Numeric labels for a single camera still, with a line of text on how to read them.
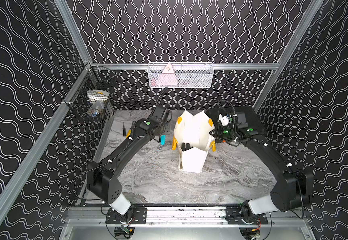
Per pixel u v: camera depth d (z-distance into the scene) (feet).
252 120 3.56
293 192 1.38
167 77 2.90
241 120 2.13
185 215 2.46
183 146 3.21
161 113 1.96
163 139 2.61
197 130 3.40
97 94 2.62
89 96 2.66
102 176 1.38
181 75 4.27
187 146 3.27
